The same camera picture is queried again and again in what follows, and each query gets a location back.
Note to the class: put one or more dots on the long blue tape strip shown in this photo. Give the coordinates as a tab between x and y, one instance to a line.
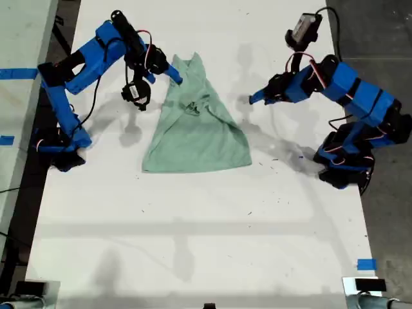
17	74

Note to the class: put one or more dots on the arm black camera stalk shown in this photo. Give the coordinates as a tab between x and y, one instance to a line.
296	62
137	75

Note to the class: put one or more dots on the small black box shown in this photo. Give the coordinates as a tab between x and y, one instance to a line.
209	306
30	287
370	284

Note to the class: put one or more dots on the pale side table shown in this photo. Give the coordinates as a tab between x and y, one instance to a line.
22	38

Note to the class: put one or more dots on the pale green T-shirt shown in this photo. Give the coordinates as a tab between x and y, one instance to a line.
193	138

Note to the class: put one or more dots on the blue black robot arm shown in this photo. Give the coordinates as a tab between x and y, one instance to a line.
363	93
96	58

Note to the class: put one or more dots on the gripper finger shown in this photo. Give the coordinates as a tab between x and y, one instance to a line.
174	74
260	101
150	78
259	95

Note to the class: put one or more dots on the shiny metal bracket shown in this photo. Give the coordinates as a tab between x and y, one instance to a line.
349	296
53	297

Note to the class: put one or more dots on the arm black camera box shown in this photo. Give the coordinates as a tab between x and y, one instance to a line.
135	93
304	29

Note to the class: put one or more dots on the square blue tape piece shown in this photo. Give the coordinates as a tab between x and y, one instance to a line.
367	264

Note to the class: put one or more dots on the short blue tape strip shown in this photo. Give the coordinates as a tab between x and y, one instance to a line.
7	140

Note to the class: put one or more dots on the black metal frame strut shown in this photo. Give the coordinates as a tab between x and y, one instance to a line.
62	40

